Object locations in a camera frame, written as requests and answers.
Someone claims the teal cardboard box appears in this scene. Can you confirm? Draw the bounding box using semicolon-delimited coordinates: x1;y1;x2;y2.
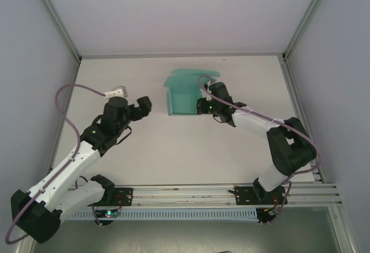
162;67;222;117

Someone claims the circuit board with green light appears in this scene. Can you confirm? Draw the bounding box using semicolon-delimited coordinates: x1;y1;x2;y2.
97;210;121;218

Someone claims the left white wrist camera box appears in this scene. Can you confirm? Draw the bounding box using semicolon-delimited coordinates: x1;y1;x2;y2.
103;85;128;99

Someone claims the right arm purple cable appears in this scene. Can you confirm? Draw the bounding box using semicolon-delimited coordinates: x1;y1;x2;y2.
197;75;322;227

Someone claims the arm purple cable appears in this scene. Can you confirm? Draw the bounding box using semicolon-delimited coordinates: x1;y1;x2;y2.
4;84;107;244
197;75;322;227

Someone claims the aluminium table side rail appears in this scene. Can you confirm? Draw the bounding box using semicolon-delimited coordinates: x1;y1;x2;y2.
279;59;324;184
45;61;83;186

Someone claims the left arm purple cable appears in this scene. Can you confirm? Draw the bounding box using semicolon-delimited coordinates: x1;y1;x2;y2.
4;84;107;244

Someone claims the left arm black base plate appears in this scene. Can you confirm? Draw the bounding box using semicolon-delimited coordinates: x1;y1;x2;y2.
111;187;134;207

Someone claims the aluminium mounting rail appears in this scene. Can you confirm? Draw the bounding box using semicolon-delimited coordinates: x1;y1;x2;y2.
28;184;344;209

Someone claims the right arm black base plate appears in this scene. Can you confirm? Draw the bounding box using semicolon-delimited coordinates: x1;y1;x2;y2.
234;185;287;207

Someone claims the slotted grey cable duct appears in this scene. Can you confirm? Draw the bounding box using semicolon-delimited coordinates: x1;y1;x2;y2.
57;209;258;221

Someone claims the aluminium frame post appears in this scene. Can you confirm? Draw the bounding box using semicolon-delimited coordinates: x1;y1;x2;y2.
282;0;338;63
27;0;82;63

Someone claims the aluminium lower frame bar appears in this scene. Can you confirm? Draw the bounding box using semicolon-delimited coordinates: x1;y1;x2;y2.
329;206;358;253
16;232;35;253

